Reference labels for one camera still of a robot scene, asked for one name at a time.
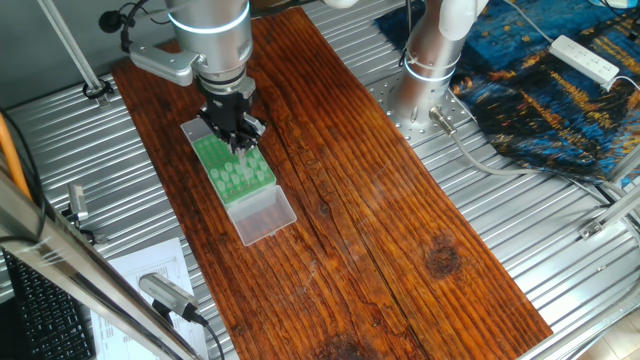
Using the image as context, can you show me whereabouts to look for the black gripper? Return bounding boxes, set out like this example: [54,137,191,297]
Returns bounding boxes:
[198,92,268,153]

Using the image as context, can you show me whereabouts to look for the clear box with green rack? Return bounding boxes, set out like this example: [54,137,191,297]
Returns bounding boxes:
[179,118,264,172]
[205,148,298,247]

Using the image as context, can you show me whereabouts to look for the brown wooden board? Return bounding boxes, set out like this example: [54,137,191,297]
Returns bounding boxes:
[110,7,554,360]

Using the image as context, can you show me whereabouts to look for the printed white paper sheet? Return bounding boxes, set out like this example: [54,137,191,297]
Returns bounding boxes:
[89,237,209,360]

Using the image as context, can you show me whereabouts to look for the black keyboard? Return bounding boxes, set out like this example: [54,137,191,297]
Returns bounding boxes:
[2,249,97,360]

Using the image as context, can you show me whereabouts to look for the blue painted cloth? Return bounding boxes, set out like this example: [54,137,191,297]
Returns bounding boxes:
[374,0,640,187]

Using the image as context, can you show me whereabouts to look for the white power strip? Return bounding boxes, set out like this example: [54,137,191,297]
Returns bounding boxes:
[548,34,621,86]

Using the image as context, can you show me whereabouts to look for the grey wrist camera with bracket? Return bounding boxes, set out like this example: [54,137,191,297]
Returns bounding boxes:
[128,43,207,88]

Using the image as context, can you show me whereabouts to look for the black cable loop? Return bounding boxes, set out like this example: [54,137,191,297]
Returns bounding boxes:
[82,78,116,101]

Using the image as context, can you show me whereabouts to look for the black cable plug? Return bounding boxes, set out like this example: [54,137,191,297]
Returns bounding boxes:
[98,9,125,35]

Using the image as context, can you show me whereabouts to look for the small grey camera on clamp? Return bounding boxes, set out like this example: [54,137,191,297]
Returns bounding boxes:
[67,182,91,224]

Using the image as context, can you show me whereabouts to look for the silver camera with black cable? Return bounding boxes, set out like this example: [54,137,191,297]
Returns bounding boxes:
[138,272,209,327]

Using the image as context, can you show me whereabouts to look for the aluminium post with foot bracket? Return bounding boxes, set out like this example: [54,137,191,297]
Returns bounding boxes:
[35,0,117,109]

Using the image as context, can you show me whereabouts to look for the grey base cable with connector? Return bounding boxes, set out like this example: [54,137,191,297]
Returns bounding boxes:
[428,105,640,224]

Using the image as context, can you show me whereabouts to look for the steel frame bar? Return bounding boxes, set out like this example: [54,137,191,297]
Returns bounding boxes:
[0,167,204,360]

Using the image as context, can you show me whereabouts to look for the orange hose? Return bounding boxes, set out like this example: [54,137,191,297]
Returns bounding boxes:
[0,112,32,201]

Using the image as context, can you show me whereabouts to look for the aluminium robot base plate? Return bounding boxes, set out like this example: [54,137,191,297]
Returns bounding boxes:
[370,74,477,149]

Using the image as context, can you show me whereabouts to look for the white power strip cord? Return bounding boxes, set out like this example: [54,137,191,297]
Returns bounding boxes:
[501,0,555,45]

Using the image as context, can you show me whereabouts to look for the aluminium frame profile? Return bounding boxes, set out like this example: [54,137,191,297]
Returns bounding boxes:
[577,144,640,241]

